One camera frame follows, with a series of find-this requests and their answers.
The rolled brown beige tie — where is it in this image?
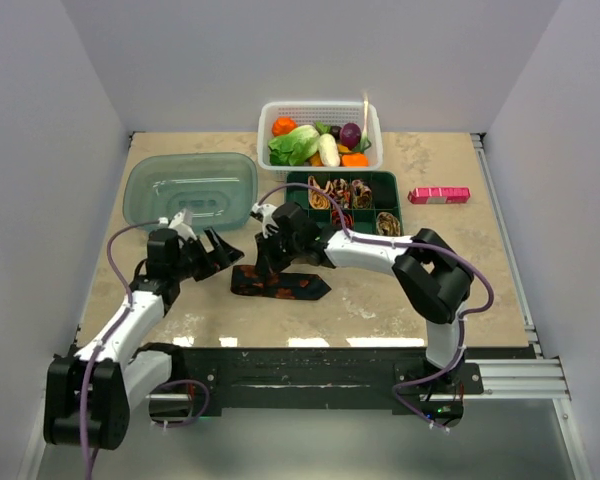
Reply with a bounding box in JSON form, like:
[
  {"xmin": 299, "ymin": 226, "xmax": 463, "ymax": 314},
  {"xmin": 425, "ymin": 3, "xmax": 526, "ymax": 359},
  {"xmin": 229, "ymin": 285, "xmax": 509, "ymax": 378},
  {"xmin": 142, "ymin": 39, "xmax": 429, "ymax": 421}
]
[{"xmin": 376, "ymin": 211, "xmax": 402, "ymax": 237}]

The orange toy pumpkin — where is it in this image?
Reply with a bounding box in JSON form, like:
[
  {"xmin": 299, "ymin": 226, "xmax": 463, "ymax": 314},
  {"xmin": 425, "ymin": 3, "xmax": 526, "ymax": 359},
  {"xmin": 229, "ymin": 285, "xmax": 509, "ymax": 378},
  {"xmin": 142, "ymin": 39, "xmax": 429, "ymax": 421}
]
[{"xmin": 271, "ymin": 117, "xmax": 297, "ymax": 137}]

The rolled yellow tie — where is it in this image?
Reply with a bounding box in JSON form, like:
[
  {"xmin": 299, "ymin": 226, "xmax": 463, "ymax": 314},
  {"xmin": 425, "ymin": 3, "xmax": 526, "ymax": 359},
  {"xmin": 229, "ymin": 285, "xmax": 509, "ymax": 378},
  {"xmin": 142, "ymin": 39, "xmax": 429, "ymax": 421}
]
[{"xmin": 307, "ymin": 176, "xmax": 333, "ymax": 210}]

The purple cable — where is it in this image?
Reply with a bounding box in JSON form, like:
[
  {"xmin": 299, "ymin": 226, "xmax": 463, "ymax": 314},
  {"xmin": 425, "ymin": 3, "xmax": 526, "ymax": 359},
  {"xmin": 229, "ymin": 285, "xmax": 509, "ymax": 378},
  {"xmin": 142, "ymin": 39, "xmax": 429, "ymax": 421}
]
[
  {"xmin": 254, "ymin": 182, "xmax": 496, "ymax": 434},
  {"xmin": 78, "ymin": 218, "xmax": 214, "ymax": 480}
]

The white toy radish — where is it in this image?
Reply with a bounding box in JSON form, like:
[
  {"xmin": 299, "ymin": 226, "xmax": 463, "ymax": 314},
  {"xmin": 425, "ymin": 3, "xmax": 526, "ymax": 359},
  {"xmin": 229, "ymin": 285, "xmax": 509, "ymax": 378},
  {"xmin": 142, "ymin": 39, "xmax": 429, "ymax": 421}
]
[{"xmin": 318, "ymin": 133, "xmax": 341, "ymax": 168}]

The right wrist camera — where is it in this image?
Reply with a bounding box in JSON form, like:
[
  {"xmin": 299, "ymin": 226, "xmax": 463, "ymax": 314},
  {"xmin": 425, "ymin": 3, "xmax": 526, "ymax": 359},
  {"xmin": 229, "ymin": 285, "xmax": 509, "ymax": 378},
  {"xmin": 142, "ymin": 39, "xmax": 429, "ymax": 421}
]
[{"xmin": 250, "ymin": 203, "xmax": 279, "ymax": 238}]

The green toy lettuce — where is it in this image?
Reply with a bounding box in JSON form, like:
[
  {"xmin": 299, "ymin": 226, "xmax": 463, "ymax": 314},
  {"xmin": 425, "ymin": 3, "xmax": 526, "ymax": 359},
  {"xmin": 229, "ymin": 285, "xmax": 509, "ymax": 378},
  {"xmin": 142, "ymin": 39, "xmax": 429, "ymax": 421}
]
[{"xmin": 268, "ymin": 125, "xmax": 320, "ymax": 167}]

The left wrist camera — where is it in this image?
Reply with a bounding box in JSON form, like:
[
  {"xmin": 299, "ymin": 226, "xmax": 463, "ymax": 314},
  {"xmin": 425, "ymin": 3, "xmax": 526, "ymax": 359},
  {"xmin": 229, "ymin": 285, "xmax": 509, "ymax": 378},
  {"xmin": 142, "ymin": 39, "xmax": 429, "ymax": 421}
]
[{"xmin": 158, "ymin": 208, "xmax": 197, "ymax": 241}]

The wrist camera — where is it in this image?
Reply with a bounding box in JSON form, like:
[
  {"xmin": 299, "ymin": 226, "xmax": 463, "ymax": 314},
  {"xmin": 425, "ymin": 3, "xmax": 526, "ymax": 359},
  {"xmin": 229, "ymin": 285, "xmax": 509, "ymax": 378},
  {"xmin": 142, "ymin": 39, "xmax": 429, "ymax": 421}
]
[
  {"xmin": 158, "ymin": 208, "xmax": 197, "ymax": 241},
  {"xmin": 250, "ymin": 203, "xmax": 279, "ymax": 238}
]

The teal transparent plastic bin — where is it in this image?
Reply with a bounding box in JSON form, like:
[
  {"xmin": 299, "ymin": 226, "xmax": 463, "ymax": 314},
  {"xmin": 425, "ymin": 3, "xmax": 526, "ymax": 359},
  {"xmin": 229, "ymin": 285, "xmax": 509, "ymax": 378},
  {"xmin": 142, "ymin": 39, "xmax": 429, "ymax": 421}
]
[{"xmin": 122, "ymin": 152, "xmax": 258, "ymax": 232}]

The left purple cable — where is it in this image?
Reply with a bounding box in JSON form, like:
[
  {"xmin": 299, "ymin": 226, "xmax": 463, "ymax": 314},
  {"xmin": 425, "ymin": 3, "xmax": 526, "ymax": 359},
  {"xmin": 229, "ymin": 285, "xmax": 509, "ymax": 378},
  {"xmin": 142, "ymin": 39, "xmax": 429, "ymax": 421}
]
[{"xmin": 78, "ymin": 218, "xmax": 214, "ymax": 480}]

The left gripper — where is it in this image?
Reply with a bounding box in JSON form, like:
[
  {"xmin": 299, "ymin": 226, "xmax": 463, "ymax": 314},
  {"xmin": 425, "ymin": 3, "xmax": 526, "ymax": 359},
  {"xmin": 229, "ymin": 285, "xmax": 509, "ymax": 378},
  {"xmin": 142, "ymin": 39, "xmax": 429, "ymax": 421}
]
[{"xmin": 172, "ymin": 227, "xmax": 243, "ymax": 282}]

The green compartment tray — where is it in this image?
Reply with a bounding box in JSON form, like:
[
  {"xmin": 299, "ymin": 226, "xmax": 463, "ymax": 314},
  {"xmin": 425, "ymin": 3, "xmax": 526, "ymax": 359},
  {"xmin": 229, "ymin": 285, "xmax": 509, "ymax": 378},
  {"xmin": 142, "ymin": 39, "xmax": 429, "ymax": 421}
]
[{"xmin": 285, "ymin": 171, "xmax": 404, "ymax": 235}]

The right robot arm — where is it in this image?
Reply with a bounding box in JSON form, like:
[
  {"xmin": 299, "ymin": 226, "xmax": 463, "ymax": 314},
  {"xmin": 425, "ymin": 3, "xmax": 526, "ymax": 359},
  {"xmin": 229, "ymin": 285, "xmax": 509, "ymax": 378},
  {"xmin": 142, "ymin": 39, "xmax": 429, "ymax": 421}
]
[{"xmin": 250, "ymin": 202, "xmax": 474, "ymax": 393}]

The pink rectangular box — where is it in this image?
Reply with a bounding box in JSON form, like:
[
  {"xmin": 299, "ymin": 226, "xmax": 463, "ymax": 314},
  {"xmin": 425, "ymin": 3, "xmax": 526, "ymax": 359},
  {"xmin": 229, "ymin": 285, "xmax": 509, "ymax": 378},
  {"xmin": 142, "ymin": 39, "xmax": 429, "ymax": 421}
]
[{"xmin": 407, "ymin": 187, "xmax": 471, "ymax": 205}]

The white perforated basket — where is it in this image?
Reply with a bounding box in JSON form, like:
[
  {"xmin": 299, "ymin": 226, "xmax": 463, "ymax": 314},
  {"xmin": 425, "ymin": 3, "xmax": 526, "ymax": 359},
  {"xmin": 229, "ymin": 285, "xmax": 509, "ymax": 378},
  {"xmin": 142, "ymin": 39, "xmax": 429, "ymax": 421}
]
[{"xmin": 257, "ymin": 100, "xmax": 384, "ymax": 179}]

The rolled orange striped tie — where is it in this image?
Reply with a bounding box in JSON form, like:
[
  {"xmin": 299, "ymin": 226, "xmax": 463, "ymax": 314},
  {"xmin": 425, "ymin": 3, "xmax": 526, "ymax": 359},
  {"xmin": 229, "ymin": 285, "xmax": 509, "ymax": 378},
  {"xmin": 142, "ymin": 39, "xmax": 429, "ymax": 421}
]
[{"xmin": 331, "ymin": 210, "xmax": 354, "ymax": 229}]

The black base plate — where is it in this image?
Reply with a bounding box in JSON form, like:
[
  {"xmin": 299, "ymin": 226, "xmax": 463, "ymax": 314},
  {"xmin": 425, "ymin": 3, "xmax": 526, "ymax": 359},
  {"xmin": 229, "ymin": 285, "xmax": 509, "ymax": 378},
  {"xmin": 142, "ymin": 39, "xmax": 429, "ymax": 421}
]
[{"xmin": 67, "ymin": 342, "xmax": 539, "ymax": 419}]

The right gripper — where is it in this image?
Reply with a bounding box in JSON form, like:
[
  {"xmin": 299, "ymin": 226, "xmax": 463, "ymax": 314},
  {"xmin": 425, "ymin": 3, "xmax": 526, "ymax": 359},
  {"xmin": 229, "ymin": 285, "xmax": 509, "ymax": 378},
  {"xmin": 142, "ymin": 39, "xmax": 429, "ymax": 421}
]
[{"xmin": 255, "ymin": 226, "xmax": 303, "ymax": 276}]

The dark orange floral tie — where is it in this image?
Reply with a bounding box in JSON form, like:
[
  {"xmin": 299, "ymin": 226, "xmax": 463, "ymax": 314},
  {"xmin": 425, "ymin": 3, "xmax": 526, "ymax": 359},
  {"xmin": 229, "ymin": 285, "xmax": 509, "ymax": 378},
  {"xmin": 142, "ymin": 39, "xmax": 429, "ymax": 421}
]
[{"xmin": 230, "ymin": 265, "xmax": 331, "ymax": 301}]

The purple toy onion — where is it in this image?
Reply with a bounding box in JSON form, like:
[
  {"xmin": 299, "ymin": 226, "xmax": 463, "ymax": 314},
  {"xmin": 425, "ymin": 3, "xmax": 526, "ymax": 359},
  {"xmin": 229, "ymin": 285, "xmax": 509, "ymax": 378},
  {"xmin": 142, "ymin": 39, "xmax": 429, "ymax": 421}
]
[{"xmin": 339, "ymin": 123, "xmax": 362, "ymax": 150}]

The rolled patterned dark tie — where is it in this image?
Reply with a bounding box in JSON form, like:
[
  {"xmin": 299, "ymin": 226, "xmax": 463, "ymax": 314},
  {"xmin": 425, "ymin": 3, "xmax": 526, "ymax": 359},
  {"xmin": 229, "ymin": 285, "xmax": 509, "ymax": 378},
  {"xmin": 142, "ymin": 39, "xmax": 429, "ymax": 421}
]
[{"xmin": 331, "ymin": 178, "xmax": 351, "ymax": 209}]

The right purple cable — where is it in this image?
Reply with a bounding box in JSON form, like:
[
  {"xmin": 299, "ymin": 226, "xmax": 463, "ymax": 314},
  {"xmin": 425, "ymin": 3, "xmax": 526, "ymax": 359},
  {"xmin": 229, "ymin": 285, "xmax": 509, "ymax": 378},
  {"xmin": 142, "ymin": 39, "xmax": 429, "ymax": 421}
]
[{"xmin": 254, "ymin": 182, "xmax": 496, "ymax": 434}]

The rolled purple gold tie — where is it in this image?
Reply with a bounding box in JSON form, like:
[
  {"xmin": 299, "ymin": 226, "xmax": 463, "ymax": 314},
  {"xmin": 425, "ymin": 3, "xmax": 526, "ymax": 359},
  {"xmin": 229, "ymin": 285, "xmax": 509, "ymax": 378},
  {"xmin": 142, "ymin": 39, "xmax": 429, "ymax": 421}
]
[{"xmin": 351, "ymin": 179, "xmax": 372, "ymax": 209}]

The orange toy carrot slice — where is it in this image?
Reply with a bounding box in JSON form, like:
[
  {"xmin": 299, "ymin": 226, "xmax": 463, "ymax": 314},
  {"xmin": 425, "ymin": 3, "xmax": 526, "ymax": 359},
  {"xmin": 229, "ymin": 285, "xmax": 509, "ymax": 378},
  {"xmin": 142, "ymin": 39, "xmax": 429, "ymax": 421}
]
[{"xmin": 341, "ymin": 153, "xmax": 369, "ymax": 168}]

